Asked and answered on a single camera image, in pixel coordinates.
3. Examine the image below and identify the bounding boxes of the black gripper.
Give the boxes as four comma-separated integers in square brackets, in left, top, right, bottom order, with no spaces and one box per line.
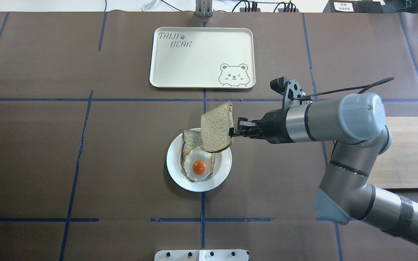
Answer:
[229,109,290,144]

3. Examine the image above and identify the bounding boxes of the bread slice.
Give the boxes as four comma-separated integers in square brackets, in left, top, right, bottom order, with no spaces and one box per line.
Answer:
[200,102,234,153]
[181,129,202,162]

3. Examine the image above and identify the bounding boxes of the white round plate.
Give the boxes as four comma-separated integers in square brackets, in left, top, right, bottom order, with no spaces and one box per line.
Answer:
[166,128,232,192]

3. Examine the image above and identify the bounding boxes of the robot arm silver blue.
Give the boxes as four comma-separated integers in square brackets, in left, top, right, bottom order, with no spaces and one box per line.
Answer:
[229,93,418,245]

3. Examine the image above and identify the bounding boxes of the fried egg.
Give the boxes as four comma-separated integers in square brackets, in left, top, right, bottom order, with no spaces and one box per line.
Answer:
[182,147,216,182]

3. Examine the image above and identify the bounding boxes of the cream bear tray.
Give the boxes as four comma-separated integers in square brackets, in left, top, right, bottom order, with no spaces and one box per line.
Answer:
[149,27,257,90]

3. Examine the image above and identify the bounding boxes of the black box with label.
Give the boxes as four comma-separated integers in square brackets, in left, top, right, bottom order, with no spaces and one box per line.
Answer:
[322,0,383,13]

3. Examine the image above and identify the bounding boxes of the bamboo cutting board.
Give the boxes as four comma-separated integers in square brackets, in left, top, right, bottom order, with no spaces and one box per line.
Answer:
[368,117,418,189]

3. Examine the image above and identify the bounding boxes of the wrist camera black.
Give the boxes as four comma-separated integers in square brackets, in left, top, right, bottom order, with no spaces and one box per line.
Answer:
[269,76,306,110]

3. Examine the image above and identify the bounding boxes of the white pedestal column base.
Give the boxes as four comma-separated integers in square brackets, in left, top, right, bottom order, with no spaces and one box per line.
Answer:
[154,249,250,261]

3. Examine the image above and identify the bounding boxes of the aluminium frame post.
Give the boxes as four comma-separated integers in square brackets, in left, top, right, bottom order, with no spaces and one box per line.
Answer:
[195,0,214,17]

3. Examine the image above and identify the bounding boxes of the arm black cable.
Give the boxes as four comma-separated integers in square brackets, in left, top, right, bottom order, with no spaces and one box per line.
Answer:
[300,77,394,100]

